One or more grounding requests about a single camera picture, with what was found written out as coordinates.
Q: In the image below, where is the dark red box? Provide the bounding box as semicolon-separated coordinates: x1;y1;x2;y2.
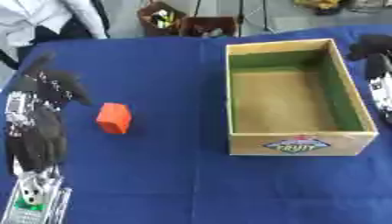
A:
178;16;241;39

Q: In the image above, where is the person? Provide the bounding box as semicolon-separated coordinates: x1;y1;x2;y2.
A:
0;0;112;70

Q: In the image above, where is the brown bag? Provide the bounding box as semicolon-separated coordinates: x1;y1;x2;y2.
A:
136;0;189;38

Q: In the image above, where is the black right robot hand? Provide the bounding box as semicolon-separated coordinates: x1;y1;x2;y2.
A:
344;33;392;81

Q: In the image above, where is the orange hexagonal block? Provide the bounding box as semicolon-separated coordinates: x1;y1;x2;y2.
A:
94;101;134;135

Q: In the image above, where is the tan cardboard box green inside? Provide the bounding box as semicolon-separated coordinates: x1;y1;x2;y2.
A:
223;38;380;157

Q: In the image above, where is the black tripod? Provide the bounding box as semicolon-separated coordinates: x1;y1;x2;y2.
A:
191;0;277;39

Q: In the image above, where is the yellow black object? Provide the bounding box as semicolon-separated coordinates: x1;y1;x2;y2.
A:
292;0;343;16

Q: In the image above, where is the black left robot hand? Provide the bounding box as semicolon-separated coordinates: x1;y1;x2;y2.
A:
3;52;95;178

